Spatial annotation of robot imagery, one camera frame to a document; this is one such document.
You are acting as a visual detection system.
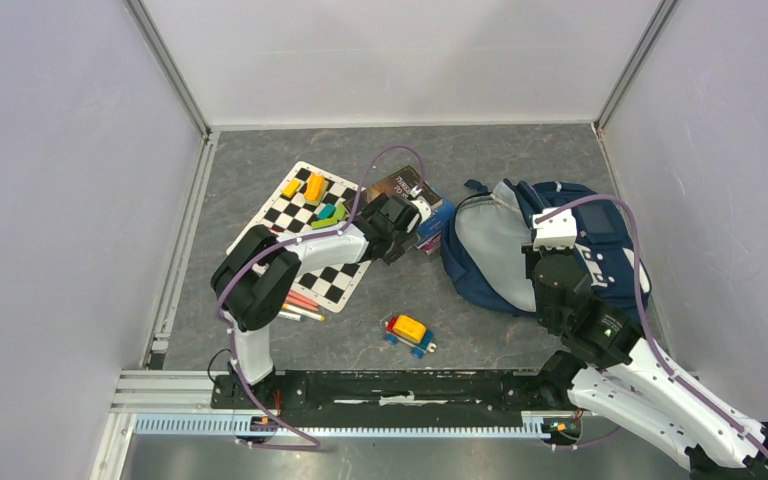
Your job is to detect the orange yellow toy block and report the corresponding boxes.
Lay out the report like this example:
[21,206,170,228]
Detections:
[304,173,328,206]

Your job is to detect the teal toy block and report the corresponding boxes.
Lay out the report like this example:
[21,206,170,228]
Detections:
[317,203,336,220]

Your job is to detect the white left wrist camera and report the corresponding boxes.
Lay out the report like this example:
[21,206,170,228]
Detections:
[408,185,432,231]

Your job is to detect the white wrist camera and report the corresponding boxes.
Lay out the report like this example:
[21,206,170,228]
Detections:
[531,207,579,250]
[408,185,432,231]

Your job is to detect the magenta cover book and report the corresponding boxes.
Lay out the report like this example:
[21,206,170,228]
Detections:
[419,237,440,255]

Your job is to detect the blue cover book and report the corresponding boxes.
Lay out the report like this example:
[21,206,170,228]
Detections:
[415,197,455,249]

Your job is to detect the slotted cable duct rail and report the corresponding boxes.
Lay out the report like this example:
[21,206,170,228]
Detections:
[133,411,550,440]

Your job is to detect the red marker pen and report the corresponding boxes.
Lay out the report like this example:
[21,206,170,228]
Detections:
[286,291,319,311]

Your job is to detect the dark Three Days book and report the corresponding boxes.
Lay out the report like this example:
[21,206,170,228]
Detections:
[364,165,444,209]

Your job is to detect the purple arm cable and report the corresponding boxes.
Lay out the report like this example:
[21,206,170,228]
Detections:
[214,144,426,452]
[532,193,768,480]

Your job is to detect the yellow white marker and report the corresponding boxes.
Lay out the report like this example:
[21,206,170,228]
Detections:
[282,303,326,322]

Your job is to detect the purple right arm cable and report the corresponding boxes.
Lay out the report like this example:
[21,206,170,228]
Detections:
[532,193,768,480]

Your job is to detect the blue cap white marker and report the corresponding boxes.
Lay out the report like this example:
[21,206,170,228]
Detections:
[277,312,303,322]

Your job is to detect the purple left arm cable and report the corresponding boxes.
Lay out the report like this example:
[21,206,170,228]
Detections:
[214,144,426,452]

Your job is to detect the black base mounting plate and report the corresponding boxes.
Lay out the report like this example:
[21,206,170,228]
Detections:
[210,369,575,428]

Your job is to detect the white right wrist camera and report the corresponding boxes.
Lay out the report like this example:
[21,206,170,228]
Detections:
[531,207,579,250]

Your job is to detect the black white chessboard mat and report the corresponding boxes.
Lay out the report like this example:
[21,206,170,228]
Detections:
[247,161,370,313]

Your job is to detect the green toy block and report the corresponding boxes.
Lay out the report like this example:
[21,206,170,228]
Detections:
[311,203,348,230]

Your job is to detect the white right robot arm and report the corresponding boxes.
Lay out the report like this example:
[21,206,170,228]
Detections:
[522,246,768,479]

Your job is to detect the navy blue student backpack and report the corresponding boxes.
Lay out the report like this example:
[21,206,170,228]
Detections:
[440,179,640,320]

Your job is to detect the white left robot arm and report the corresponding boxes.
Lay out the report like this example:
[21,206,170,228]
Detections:
[210,194,431,408]

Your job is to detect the yellow red toy car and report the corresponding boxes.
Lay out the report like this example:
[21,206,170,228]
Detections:
[384,314,437,359]

